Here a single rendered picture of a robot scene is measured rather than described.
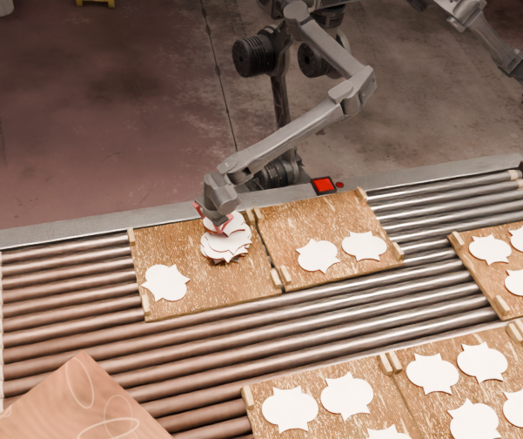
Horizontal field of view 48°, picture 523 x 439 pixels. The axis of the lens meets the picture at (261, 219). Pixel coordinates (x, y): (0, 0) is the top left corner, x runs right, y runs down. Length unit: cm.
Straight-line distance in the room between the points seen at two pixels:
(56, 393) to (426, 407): 94
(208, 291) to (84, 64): 295
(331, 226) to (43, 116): 247
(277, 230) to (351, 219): 26
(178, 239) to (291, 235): 37
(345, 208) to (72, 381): 107
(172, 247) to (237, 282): 24
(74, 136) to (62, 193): 50
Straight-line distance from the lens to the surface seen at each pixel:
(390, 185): 224
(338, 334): 176
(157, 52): 458
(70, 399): 151
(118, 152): 367
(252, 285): 180
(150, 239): 191
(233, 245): 182
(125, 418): 147
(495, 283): 202
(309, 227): 198
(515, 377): 184
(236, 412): 161
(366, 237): 198
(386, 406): 166
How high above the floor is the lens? 237
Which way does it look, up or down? 46 degrees down
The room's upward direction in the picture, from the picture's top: 7 degrees clockwise
